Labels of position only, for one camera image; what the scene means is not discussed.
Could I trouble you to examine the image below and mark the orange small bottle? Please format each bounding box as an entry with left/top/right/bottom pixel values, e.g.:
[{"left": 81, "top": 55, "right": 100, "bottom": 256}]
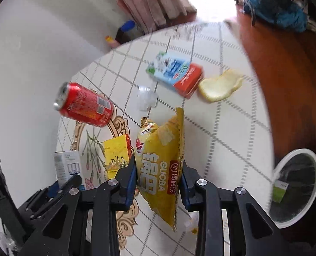
[{"left": 105, "top": 36, "right": 115, "bottom": 43}]

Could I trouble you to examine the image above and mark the blue cap bottle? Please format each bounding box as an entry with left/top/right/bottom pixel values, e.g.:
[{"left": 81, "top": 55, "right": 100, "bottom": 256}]
[{"left": 115, "top": 20, "right": 143, "bottom": 45}]

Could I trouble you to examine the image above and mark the blue clothes pile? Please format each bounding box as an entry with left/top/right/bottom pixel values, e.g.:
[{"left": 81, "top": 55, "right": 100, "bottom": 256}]
[{"left": 243, "top": 0, "right": 307, "bottom": 32}]

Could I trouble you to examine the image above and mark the green box in bin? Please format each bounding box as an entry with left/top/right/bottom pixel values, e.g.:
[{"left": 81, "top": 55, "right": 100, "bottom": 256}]
[{"left": 272, "top": 180, "right": 289, "bottom": 203}]

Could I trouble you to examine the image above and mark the white checkered tablecloth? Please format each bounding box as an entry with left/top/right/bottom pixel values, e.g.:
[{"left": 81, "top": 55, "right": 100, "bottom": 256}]
[{"left": 56, "top": 23, "right": 274, "bottom": 210}]

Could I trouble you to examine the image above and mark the clear plastic cup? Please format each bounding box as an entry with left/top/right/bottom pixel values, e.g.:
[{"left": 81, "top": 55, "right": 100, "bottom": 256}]
[{"left": 137, "top": 86, "right": 158, "bottom": 112}]

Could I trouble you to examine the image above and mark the white small box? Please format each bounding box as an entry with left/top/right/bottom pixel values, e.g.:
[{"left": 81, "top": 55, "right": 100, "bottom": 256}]
[{"left": 54, "top": 150, "right": 82, "bottom": 187}]

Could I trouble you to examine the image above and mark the yellow banana peel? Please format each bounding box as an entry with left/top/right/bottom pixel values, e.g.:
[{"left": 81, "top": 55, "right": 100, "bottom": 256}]
[{"left": 198, "top": 69, "right": 243, "bottom": 103}]

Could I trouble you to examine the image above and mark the blue red milk carton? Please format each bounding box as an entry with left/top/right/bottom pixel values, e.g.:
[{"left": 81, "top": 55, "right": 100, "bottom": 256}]
[{"left": 146, "top": 52, "right": 204, "bottom": 99}]

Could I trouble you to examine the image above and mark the yellow small box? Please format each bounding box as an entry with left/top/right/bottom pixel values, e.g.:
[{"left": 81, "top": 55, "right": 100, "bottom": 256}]
[{"left": 103, "top": 134, "right": 132, "bottom": 180}]

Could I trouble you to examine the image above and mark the yellow guoba snack bag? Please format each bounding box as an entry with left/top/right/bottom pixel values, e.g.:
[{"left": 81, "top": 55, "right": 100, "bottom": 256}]
[{"left": 135, "top": 108, "right": 185, "bottom": 231}]

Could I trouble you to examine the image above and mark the red soda can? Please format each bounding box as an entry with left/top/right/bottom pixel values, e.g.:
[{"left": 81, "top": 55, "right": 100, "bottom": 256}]
[{"left": 54, "top": 82, "right": 113, "bottom": 127}]

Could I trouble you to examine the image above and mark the white trash bin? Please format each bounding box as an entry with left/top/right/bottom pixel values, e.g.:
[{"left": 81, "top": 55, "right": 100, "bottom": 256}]
[{"left": 269, "top": 148, "right": 316, "bottom": 229}]

